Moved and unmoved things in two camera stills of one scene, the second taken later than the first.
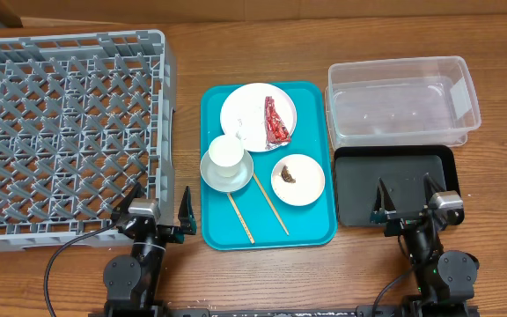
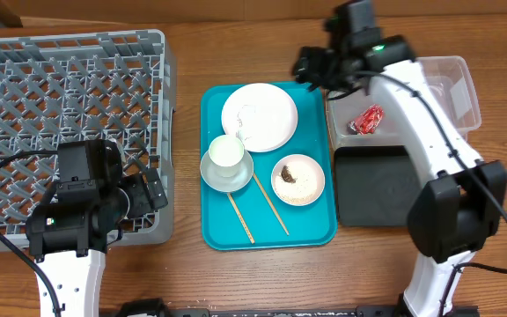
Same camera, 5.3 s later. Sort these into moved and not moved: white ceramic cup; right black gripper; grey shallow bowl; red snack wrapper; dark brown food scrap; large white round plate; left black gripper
Moved: red snack wrapper; right black gripper; left black gripper
Not moved: large white round plate; grey shallow bowl; white ceramic cup; dark brown food scrap
